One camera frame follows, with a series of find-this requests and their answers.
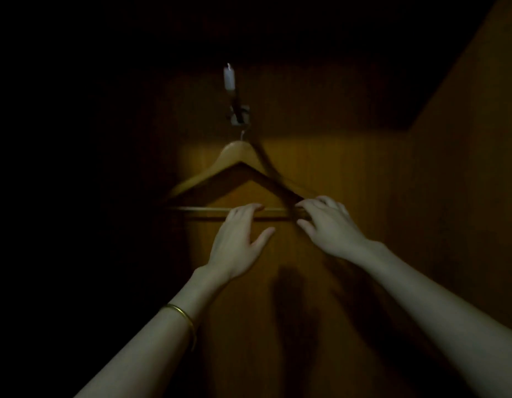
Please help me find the person's right forearm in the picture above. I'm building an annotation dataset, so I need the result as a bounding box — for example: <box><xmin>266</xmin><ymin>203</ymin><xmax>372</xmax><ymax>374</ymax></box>
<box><xmin>359</xmin><ymin>240</ymin><xmax>512</xmax><ymax>398</ymax></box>

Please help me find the person's left hand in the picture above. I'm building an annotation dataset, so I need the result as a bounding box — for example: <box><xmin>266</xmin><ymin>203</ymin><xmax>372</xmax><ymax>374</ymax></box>
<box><xmin>206</xmin><ymin>202</ymin><xmax>276</xmax><ymax>282</ymax></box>

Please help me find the person's right hand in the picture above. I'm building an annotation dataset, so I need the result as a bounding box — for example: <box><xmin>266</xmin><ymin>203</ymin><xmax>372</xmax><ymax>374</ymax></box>
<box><xmin>295</xmin><ymin>196</ymin><xmax>389</xmax><ymax>261</ymax></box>

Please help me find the brown wooden wardrobe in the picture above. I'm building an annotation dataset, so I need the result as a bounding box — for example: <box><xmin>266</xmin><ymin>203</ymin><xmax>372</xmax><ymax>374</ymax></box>
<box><xmin>131</xmin><ymin>0</ymin><xmax>512</xmax><ymax>398</ymax></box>

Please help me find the gold bracelet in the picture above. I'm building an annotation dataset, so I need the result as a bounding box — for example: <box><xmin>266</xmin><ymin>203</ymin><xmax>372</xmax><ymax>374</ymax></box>
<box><xmin>161</xmin><ymin>303</ymin><xmax>198</xmax><ymax>354</ymax></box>

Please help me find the metal wardrobe hook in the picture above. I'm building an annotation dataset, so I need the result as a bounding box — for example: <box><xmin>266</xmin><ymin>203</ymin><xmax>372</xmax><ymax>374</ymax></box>
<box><xmin>229</xmin><ymin>93</ymin><xmax>253</xmax><ymax>125</ymax></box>

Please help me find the wooden hanger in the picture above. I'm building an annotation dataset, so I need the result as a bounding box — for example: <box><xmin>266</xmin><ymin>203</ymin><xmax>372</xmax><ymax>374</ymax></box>
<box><xmin>162</xmin><ymin>124</ymin><xmax>319</xmax><ymax>223</ymax></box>

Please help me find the person's left forearm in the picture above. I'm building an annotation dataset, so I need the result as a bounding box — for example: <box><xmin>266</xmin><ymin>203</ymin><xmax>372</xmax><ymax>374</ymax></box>
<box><xmin>73</xmin><ymin>265</ymin><xmax>233</xmax><ymax>398</ymax></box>

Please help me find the small white tag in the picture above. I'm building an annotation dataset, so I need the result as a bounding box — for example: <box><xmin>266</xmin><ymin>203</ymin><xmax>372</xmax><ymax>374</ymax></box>
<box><xmin>222</xmin><ymin>63</ymin><xmax>237</xmax><ymax>92</ymax></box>

